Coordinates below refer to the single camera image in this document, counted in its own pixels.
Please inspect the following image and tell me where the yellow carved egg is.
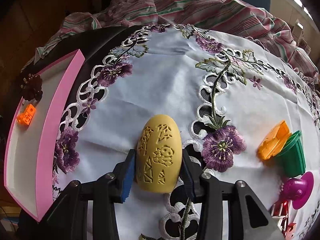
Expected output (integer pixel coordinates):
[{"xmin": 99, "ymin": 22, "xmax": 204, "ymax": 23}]
[{"xmin": 135, "ymin": 114, "xmax": 182, "ymax": 194}]

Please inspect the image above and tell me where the green plastic spool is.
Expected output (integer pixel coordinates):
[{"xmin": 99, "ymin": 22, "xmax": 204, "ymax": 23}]
[{"xmin": 274, "ymin": 131, "xmax": 306, "ymax": 178}]

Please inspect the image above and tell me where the white embroidered floral tablecloth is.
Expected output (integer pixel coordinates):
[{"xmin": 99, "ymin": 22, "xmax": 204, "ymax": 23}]
[{"xmin": 53, "ymin": 24, "xmax": 319, "ymax": 239}]

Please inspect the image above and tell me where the orange plastic gear toy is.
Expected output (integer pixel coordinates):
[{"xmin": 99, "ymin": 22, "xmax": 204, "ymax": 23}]
[{"xmin": 257, "ymin": 120, "xmax": 292, "ymax": 161}]

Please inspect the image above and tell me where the red plastic toy piece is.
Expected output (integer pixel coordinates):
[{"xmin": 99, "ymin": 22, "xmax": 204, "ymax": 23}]
[{"xmin": 270, "ymin": 200, "xmax": 297, "ymax": 240}]

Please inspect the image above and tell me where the pink white storage tray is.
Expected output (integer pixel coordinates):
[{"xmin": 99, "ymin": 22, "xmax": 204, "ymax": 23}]
[{"xmin": 4, "ymin": 50, "xmax": 85, "ymax": 222}]

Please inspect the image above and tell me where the magenta plastic spool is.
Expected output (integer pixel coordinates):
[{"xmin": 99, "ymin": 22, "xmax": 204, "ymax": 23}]
[{"xmin": 281, "ymin": 172, "xmax": 314, "ymax": 210}]

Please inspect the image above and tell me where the orange cube block toy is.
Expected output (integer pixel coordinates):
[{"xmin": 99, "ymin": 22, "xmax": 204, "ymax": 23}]
[{"xmin": 16, "ymin": 103, "xmax": 36, "ymax": 126}]

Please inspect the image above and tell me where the striped pink green blanket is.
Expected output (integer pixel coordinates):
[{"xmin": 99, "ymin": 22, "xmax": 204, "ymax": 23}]
[{"xmin": 31, "ymin": 0, "xmax": 319, "ymax": 82}]

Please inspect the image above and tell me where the white cardboard box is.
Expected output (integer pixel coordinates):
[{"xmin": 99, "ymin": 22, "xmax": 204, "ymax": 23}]
[{"xmin": 292, "ymin": 19, "xmax": 304, "ymax": 44}]

